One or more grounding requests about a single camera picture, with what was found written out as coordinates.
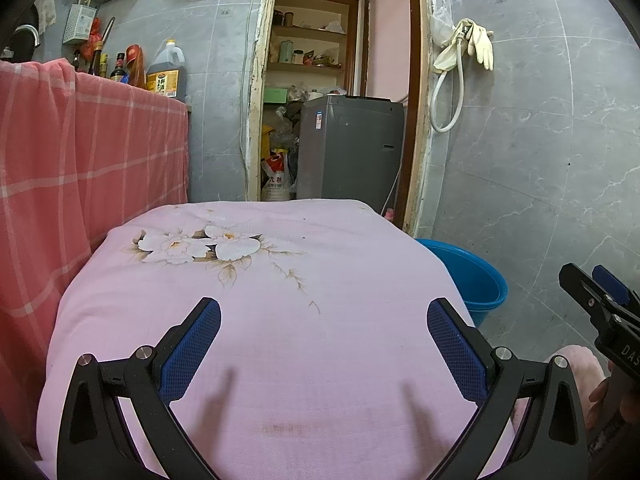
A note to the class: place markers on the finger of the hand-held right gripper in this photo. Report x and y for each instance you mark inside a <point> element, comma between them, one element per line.
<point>612,282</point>
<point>580,287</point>

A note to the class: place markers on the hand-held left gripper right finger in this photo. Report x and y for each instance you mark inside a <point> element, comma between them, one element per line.
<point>455,350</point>

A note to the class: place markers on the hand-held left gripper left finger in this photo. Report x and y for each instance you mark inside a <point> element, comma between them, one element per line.
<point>190,350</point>

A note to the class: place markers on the blue plastic bucket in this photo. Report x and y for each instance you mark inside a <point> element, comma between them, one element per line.
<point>480,280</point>

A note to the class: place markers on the person's right hand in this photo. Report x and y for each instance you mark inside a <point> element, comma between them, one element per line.
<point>599,402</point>

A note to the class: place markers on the person's pink clothed knee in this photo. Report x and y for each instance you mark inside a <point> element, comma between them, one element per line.
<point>580,370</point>

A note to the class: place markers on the pink floral blanket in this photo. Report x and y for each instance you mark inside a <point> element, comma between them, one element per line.
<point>310,280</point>

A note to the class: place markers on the pink slipper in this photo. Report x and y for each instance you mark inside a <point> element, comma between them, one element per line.
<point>389,214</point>

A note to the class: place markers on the white red rice bag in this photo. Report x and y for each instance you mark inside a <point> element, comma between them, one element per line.
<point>277,182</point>

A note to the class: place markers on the red checked cloth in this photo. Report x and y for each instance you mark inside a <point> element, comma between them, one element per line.
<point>75,160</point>

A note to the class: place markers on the yellow plastic container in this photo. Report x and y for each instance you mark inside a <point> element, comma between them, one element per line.
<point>266,137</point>

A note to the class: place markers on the grey washing machine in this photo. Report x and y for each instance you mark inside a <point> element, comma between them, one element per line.
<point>350,150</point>

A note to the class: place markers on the green box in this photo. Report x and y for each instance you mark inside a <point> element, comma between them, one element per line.
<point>276,96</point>

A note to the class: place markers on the large cooking oil jug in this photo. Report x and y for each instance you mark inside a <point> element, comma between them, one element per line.
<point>166,77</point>

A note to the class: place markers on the clear plastic bag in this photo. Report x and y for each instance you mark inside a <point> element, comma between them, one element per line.
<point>441,27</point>

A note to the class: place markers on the yellow label bottle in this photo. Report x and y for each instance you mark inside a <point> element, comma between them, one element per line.
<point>104,66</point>

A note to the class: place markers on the dark soy sauce bottle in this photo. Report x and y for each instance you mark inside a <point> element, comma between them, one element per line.
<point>77,61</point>

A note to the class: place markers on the white jar dark lid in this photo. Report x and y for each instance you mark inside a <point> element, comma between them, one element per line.
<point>298,57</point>

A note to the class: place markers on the teal canister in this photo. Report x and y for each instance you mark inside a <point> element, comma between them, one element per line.
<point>286,52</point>

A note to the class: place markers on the red plastic bag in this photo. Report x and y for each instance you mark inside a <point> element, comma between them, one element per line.
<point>94,35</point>

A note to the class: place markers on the wooden shelf unit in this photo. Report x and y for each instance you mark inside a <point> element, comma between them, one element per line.
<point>310,30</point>

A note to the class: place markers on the steel rimmed pot lid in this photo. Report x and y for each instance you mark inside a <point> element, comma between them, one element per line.
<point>30,30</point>

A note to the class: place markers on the white hanging towel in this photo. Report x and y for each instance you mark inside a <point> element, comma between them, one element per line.
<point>46,7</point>

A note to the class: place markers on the wooden door frame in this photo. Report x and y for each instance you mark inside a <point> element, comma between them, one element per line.
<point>256,85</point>

